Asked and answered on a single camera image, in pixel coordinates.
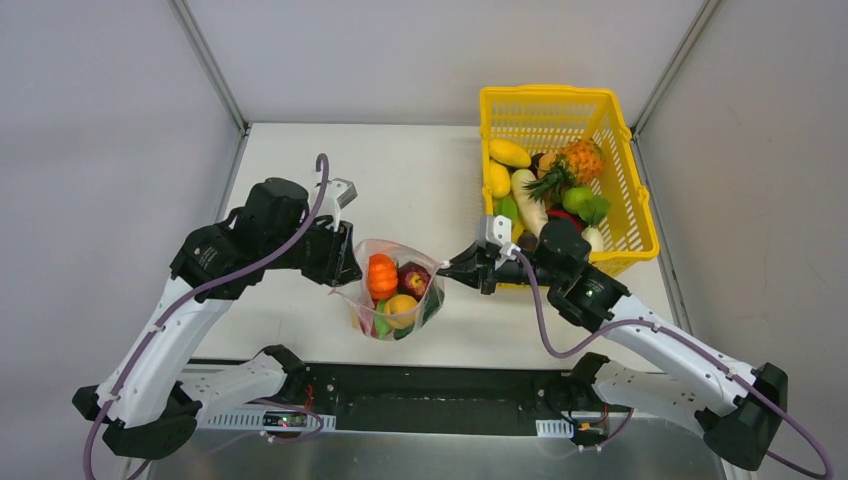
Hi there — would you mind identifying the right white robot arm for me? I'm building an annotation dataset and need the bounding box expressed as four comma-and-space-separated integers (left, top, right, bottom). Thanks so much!
438, 216, 788, 471

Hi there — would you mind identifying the green toy cucumber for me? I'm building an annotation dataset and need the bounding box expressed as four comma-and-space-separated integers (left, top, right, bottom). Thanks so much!
371, 300, 393, 339

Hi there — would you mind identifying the white toy daikon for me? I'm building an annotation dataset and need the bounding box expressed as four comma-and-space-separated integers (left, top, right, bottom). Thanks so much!
511, 169, 548, 237

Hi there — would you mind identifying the clear pink-dotted zip bag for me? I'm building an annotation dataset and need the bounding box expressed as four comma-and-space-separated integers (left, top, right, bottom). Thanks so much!
331, 239, 445, 341

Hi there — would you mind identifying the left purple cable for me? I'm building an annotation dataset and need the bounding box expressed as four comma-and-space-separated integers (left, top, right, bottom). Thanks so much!
82, 153, 331, 480

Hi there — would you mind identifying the red toy chili pepper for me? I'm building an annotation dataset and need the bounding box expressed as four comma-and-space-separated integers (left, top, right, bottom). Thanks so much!
546, 210, 586, 232

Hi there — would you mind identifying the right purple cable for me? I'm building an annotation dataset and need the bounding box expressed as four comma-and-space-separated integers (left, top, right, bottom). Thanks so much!
510, 248, 835, 480

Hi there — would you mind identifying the green toy bok choy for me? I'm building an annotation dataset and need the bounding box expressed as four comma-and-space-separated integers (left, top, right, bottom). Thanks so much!
393, 286, 444, 340

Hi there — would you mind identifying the yellow plastic basket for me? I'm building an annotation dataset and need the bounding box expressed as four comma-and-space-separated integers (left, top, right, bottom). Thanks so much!
479, 85, 660, 276

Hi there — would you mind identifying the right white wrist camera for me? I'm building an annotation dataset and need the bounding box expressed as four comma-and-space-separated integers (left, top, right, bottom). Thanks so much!
477, 215, 520, 268

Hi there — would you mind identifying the orange toy pumpkin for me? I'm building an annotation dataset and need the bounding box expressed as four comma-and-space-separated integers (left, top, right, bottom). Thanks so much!
366, 254, 398, 302

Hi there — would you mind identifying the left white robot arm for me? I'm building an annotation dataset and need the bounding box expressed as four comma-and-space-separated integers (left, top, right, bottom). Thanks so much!
72, 177, 362, 460

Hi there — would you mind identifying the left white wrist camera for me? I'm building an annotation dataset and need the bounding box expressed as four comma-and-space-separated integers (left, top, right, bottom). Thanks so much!
318, 178, 358, 231

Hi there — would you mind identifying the purple cable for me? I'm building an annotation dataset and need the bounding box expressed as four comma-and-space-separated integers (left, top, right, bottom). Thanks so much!
510, 248, 835, 480
82, 153, 331, 480

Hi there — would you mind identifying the yellow toy mango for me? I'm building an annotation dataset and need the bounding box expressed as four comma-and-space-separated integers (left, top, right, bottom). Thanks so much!
488, 138, 532, 169

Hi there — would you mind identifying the green toy starfruit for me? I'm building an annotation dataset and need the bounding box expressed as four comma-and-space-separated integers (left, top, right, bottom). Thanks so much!
494, 195, 520, 229

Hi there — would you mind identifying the green toy lime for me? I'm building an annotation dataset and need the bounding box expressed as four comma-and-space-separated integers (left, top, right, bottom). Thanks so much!
561, 186, 594, 214

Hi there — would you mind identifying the peach toy fruit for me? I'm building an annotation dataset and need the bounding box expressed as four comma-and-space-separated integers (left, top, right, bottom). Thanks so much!
536, 152, 558, 178

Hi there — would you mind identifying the toy pineapple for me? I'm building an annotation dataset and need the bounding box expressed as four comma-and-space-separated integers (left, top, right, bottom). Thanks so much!
527, 139, 605, 200

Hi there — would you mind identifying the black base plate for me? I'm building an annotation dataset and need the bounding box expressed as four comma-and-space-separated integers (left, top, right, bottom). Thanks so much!
225, 360, 634, 439

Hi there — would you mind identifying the white toy radish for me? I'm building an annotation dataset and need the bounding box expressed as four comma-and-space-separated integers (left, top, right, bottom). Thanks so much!
578, 195, 611, 253

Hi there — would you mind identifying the yellow orange toy fruit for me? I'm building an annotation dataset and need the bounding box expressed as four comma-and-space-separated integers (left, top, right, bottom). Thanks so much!
382, 294, 418, 330

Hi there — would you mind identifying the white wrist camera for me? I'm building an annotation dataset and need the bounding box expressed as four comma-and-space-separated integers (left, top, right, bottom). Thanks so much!
318, 178, 358, 231
477, 215, 520, 268

